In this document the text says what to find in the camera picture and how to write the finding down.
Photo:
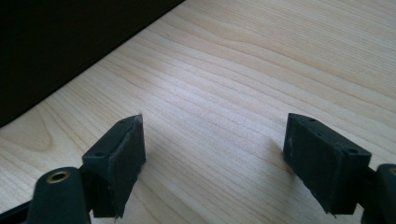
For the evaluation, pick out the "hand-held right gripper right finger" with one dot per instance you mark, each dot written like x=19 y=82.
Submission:
x=323 y=165

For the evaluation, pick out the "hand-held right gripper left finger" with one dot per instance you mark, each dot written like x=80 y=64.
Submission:
x=115 y=165

